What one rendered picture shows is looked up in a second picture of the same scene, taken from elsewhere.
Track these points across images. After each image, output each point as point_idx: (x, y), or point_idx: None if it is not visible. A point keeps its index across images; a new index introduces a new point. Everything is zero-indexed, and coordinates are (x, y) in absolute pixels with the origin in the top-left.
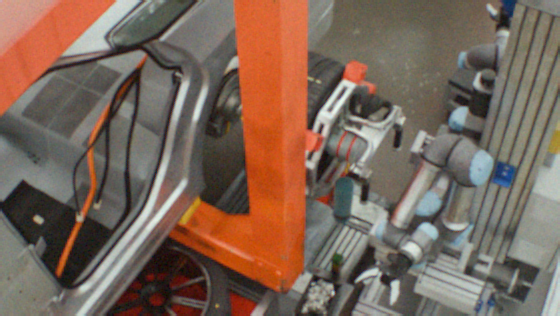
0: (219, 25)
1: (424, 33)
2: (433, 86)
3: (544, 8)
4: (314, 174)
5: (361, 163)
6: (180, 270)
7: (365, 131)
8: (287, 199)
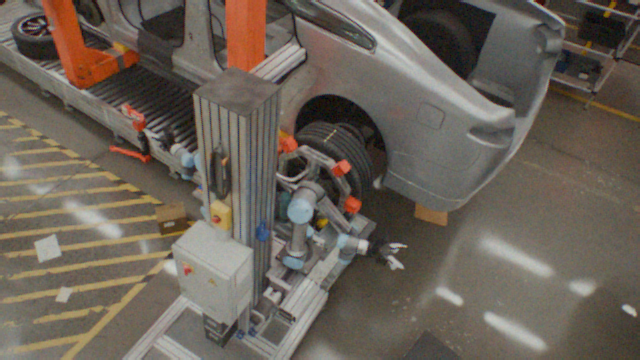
0: (329, 59)
1: (511, 358)
2: None
3: (222, 75)
4: (280, 164)
5: None
6: None
7: (394, 291)
8: None
